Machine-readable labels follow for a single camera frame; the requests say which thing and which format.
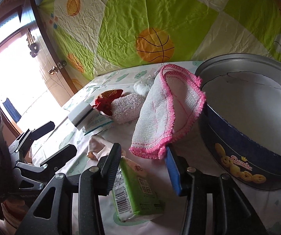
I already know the white sponge block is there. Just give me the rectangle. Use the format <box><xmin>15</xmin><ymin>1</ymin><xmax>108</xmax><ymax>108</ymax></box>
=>
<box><xmin>68</xmin><ymin>101</ymin><xmax>98</xmax><ymax>131</ymax></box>

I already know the pink fluffy towel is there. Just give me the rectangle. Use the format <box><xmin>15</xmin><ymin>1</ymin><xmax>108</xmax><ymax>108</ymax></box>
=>
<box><xmin>110</xmin><ymin>93</ymin><xmax>145</xmax><ymax>124</ymax></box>

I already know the round blue cookie tin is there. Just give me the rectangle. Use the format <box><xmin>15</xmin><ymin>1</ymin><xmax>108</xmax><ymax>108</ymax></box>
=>
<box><xmin>195</xmin><ymin>54</ymin><xmax>281</xmax><ymax>190</ymax></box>

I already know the pale pink cloth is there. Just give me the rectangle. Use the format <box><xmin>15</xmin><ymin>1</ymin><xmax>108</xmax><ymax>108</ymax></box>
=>
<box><xmin>87</xmin><ymin>135</ymin><xmax>114</xmax><ymax>161</ymax></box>

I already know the brown wooden door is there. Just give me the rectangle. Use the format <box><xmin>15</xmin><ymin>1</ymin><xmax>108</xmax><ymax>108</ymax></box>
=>
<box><xmin>21</xmin><ymin>0</ymin><xmax>77</xmax><ymax>106</ymax></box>

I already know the green tissue pack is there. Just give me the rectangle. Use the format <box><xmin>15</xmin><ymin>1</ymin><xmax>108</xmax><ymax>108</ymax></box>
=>
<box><xmin>112</xmin><ymin>156</ymin><xmax>164</xmax><ymax>222</ymax></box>

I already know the cotton swab bag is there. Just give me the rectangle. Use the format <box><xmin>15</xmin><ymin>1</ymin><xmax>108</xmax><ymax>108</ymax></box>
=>
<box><xmin>82</xmin><ymin>111</ymin><xmax>113</xmax><ymax>134</ymax></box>

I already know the dark door ornament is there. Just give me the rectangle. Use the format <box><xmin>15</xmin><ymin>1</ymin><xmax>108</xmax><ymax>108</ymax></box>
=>
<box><xmin>26</xmin><ymin>29</ymin><xmax>39</xmax><ymax>58</ymax></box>

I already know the green basketball bedsheet backdrop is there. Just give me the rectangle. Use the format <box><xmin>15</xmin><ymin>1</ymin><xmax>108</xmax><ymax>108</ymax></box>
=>
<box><xmin>39</xmin><ymin>0</ymin><xmax>281</xmax><ymax>89</ymax></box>

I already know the brass door handle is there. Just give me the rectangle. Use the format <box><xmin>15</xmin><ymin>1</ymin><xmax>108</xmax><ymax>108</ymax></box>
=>
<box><xmin>48</xmin><ymin>60</ymin><xmax>67</xmax><ymax>76</ymax></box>

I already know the red gold embroidered pouch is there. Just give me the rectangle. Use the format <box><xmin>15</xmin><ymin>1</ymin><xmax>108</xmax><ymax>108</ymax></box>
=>
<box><xmin>92</xmin><ymin>89</ymin><xmax>123</xmax><ymax>116</ymax></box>

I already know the cloud pattern table sheet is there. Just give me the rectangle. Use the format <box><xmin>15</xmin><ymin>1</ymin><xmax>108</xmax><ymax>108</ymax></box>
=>
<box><xmin>30</xmin><ymin>60</ymin><xmax>281</xmax><ymax>235</ymax></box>

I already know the white sock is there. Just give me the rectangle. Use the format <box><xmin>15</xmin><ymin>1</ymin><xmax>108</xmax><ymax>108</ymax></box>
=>
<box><xmin>134</xmin><ymin>79</ymin><xmax>154</xmax><ymax>98</ymax></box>

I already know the white cloth pink trim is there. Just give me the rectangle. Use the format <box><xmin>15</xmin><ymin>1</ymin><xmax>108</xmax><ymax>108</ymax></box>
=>
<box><xmin>129</xmin><ymin>64</ymin><xmax>206</xmax><ymax>159</ymax></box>

